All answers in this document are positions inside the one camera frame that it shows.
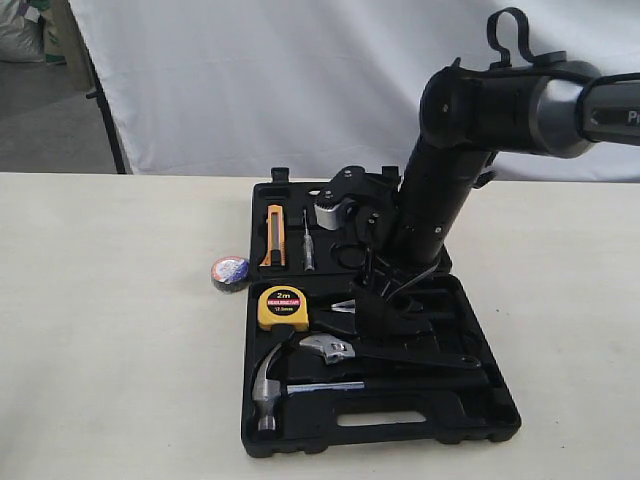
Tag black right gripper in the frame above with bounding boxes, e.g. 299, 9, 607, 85
350, 137, 497, 339

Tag black handled adjustable wrench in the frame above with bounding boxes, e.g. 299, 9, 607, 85
297, 333, 482, 370

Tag steel claw hammer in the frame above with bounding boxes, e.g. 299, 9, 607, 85
251, 344, 488, 432

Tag electrical tape roll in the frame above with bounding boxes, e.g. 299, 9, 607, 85
210, 256, 250, 293

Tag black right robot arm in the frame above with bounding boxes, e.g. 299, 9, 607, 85
343, 57, 639, 338

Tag black plastic tool case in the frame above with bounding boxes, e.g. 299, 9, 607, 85
241, 167, 521, 458

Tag clear voltage tester screwdriver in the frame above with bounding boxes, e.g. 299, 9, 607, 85
302, 207, 315, 271

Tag yellow measuring tape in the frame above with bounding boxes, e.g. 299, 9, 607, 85
257, 285, 310, 332

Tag orange utility knife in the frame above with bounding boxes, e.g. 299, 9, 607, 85
260, 204, 286, 267

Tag white backdrop cloth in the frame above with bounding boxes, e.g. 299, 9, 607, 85
68, 0, 640, 182

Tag black backdrop stand pole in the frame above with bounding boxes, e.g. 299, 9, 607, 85
85, 55, 127, 175

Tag beige corrugated partition panel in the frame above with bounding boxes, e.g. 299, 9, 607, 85
51, 0, 94, 92

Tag green printed bag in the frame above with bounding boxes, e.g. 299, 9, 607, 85
41, 8, 66, 65

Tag white woven sack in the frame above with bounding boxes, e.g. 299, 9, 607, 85
1, 0, 44, 63

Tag orange handled pliers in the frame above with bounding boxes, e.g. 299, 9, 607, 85
330, 300, 356, 314

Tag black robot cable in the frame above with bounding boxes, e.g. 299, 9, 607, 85
447, 7, 640, 89

